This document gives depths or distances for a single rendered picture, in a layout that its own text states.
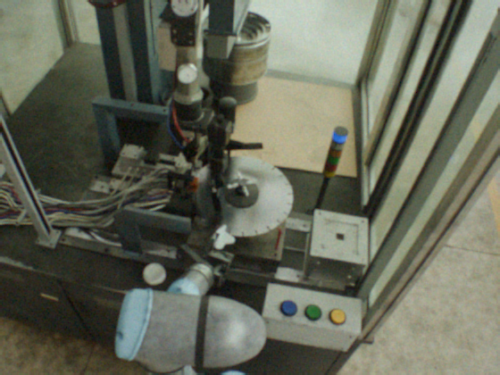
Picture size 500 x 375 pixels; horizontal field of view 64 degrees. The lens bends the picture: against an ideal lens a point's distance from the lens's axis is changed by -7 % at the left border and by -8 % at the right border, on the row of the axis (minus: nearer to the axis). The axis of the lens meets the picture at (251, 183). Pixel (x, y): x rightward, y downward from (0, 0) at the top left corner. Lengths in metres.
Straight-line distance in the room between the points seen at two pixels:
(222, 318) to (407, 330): 1.77
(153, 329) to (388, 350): 1.74
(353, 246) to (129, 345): 0.88
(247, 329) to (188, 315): 0.10
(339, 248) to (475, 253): 1.56
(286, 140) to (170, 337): 1.32
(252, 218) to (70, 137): 0.95
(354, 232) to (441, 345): 1.15
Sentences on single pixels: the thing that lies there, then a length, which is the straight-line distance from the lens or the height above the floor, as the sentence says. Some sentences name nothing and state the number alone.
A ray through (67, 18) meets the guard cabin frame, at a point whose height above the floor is 0.88.
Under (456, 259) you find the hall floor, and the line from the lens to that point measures 2.73.
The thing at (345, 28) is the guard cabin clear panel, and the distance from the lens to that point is 2.19.
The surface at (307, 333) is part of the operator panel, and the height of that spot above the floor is 0.84.
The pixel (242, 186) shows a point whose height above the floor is 1.00.
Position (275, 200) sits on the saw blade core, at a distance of 1.38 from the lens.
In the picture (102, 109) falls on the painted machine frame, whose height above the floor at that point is 1.03.
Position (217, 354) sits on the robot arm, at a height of 1.37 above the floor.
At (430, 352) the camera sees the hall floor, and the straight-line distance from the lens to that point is 2.38.
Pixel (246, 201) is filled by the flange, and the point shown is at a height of 0.96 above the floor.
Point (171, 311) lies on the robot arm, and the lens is 0.69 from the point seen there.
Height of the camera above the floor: 2.01
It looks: 49 degrees down
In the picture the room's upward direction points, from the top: 7 degrees clockwise
